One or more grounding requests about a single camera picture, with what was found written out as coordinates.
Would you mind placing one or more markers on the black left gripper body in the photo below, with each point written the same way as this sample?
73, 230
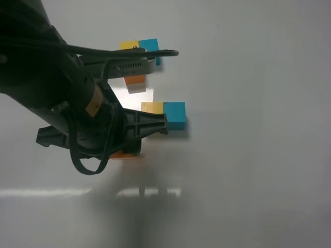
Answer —
83, 111

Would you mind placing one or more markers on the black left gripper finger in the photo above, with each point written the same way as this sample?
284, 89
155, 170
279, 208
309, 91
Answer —
138, 125
48, 136

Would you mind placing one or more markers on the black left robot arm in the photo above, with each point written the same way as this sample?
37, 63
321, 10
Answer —
34, 58

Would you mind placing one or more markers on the orange template cube block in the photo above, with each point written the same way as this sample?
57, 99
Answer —
134, 79

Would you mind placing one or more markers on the blue template cube block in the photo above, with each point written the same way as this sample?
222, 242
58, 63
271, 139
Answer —
149, 44

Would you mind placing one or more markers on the yellow template cube block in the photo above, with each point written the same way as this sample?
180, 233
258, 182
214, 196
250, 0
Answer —
129, 45

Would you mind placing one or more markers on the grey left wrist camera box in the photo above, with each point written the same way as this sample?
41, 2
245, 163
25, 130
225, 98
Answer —
108, 68

